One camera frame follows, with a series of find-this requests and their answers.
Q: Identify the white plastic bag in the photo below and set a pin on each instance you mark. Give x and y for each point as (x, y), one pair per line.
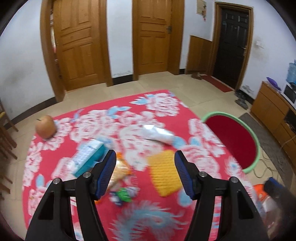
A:
(154, 133)

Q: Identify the red door mat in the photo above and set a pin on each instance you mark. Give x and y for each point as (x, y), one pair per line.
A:
(219, 85)

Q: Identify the wooden wall cabinet panel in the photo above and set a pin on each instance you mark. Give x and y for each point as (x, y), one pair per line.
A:
(199, 55)

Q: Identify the left wooden door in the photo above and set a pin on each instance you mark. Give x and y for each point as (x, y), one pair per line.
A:
(74, 43)

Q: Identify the near wooden chair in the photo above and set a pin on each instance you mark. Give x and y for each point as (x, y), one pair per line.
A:
(7, 144)

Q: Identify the wall electrical box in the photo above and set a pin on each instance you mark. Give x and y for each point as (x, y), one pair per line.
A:
(201, 7)

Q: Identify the wooden sideboard cabinet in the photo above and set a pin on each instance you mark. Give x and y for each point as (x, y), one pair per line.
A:
(277, 115)

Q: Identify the red green-rimmed trash basin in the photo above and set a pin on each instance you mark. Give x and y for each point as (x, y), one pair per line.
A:
(237, 136)

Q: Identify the white microwave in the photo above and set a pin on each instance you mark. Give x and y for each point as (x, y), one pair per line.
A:
(289, 94)

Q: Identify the blue water jug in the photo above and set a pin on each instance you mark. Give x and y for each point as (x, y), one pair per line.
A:
(291, 74)

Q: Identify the dark entrance door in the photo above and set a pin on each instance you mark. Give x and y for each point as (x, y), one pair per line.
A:
(231, 45)

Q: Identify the teal white medicine box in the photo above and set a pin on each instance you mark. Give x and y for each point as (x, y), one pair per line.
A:
(86, 157)

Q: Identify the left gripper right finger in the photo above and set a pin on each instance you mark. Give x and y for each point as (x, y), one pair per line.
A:
(239, 218)

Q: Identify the yellow foam fruit net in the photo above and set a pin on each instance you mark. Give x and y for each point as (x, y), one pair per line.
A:
(163, 173)

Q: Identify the cracker snack bag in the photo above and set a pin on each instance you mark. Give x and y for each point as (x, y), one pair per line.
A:
(122, 169)

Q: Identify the red floral tablecloth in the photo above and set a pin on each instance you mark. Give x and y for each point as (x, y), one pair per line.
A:
(117, 123)

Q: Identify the grey slippers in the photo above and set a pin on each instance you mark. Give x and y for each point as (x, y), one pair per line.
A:
(241, 100)

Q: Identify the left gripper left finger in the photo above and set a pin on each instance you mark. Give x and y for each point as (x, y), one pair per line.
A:
(52, 219)

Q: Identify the orange plastic stool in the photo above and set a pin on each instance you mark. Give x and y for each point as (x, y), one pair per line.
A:
(262, 199)

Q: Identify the grey floor mat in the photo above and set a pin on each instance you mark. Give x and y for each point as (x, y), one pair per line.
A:
(269, 145)

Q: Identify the middle wooden door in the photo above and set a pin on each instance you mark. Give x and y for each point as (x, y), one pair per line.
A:
(157, 34)

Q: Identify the brown shoe by door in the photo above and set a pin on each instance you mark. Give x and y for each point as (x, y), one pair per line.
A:
(197, 76)

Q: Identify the purple object on cabinet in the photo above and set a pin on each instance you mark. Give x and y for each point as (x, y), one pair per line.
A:
(273, 83)

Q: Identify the wooden door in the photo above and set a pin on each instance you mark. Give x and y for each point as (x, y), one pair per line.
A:
(74, 43)
(157, 34)

